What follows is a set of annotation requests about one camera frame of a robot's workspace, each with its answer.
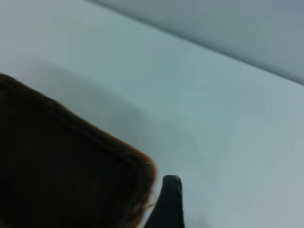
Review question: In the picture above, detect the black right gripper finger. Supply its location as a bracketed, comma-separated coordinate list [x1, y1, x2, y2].
[144, 175, 186, 228]

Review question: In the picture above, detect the dark brown wicker basket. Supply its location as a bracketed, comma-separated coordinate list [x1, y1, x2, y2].
[0, 72, 158, 228]

